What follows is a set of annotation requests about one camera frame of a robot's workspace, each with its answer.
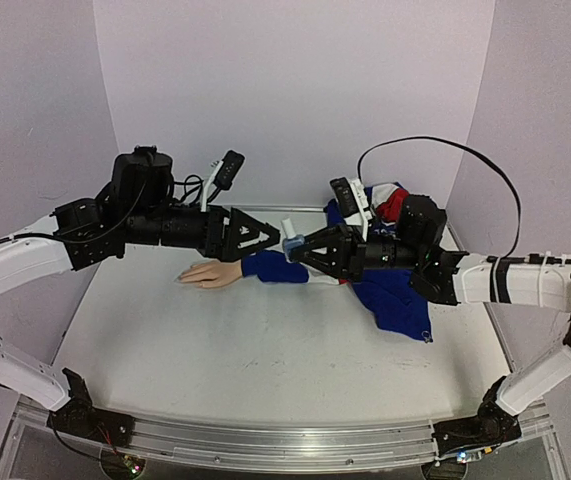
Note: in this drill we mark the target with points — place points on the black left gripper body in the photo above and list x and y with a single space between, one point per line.
212 241

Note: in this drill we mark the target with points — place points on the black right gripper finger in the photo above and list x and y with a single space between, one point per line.
330 238
329 264

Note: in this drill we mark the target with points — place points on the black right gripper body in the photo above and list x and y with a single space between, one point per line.
353 251

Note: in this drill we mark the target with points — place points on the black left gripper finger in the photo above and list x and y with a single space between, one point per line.
243 224
240 248

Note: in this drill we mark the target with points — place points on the nail polish bottle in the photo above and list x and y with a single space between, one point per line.
292 239

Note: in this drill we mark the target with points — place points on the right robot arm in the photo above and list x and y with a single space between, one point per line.
445 277

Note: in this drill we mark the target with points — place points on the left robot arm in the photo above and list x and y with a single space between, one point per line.
136 207

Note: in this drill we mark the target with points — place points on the mannequin hand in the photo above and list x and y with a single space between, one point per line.
212 274

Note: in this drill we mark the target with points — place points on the blue white red jacket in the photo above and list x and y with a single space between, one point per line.
395 306

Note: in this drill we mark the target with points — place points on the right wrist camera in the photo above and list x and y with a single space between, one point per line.
353 204

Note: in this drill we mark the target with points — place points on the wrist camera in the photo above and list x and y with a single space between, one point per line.
353 204
221 177

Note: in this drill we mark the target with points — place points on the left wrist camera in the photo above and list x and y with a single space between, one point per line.
221 177

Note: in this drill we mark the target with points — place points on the aluminium front rail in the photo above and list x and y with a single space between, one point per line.
165 448

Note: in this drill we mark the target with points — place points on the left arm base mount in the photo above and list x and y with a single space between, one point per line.
90 415

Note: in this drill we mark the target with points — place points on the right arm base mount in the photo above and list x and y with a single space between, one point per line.
491 426

